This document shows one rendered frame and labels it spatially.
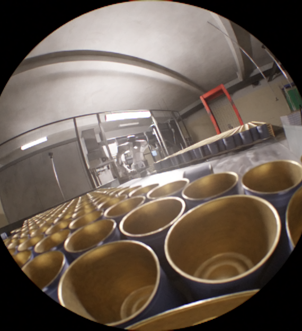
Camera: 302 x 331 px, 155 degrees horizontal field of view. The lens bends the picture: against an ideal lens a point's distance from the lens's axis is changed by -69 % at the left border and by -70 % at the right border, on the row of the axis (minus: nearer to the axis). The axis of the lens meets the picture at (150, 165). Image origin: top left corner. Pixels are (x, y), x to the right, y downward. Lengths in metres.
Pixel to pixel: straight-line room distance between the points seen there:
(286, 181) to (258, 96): 9.91
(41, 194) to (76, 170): 0.98
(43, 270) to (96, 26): 3.78
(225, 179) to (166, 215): 0.09
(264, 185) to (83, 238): 0.24
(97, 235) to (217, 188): 0.18
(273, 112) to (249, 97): 2.14
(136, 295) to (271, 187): 0.19
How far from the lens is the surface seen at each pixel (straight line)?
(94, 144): 2.50
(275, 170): 0.16
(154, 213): 0.15
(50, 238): 0.22
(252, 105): 9.84
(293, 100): 9.42
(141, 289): 0.15
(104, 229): 0.17
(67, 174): 2.60
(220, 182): 0.17
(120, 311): 0.15
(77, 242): 0.17
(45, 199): 2.72
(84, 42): 3.86
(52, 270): 0.17
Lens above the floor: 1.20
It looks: 2 degrees down
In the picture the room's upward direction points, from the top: 22 degrees counter-clockwise
